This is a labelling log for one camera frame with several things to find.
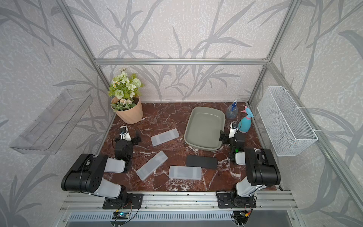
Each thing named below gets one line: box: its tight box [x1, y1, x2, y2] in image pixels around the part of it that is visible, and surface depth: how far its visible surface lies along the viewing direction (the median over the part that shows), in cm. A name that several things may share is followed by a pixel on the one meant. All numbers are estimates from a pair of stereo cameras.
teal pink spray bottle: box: [238, 105, 254, 133], surface depth 95 cm
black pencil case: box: [185, 155, 218, 170], surface depth 89 cm
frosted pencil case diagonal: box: [135, 150, 168, 182], surface depth 86 cm
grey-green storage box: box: [183, 106, 226, 152], surface depth 107 cm
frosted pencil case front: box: [168, 165, 202, 181], surface depth 84 cm
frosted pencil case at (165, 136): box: [150, 128, 180, 147], surface depth 100 cm
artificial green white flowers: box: [107, 67, 145, 112], surface depth 91 cm
